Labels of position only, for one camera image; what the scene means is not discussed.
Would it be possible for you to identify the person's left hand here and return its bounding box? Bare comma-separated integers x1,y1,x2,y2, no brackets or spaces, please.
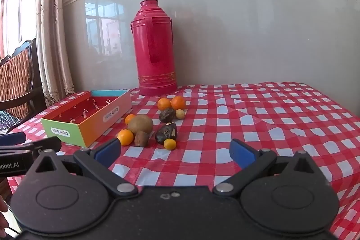
0,196,9,233

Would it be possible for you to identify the wooden chair with woven cushion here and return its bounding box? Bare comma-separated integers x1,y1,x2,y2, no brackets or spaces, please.
0,38,47,134

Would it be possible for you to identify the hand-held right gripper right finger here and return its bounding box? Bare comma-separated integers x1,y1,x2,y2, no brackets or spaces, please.
213,139,327,197

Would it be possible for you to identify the dark fruit with pale patch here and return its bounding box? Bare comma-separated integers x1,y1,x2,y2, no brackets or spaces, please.
155,122,178,144

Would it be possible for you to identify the small brown kiwi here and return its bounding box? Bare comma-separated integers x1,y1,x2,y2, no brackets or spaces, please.
134,131,149,147

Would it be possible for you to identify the red checked tablecloth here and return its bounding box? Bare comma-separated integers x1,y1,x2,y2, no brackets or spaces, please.
7,82,360,240

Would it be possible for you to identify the colourful cardboard box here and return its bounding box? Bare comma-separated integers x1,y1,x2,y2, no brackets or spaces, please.
41,90,133,148

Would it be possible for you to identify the window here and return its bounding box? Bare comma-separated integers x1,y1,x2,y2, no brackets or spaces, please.
0,0,38,59

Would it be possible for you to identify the dark brown wrinkled fruit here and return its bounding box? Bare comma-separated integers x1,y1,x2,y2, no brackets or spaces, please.
159,108,176,123

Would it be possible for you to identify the blue checked cloth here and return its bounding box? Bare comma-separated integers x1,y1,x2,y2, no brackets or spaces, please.
0,111,18,134

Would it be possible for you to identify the large orange tangerine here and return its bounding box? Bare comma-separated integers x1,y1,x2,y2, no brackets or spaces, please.
157,98,172,111
171,96,186,110

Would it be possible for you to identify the beige lace curtain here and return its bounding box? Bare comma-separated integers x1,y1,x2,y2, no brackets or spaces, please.
36,0,75,110

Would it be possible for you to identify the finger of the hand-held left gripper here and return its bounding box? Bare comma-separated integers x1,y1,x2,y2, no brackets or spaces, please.
0,132,26,145
0,137,62,158

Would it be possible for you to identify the large brown kiwi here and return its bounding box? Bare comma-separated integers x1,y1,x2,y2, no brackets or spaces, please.
127,114,154,135

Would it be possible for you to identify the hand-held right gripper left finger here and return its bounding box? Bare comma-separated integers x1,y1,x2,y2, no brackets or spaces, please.
36,138,138,197

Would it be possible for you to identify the red thermos flask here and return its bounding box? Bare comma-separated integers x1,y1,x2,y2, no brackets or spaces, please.
130,0,178,96

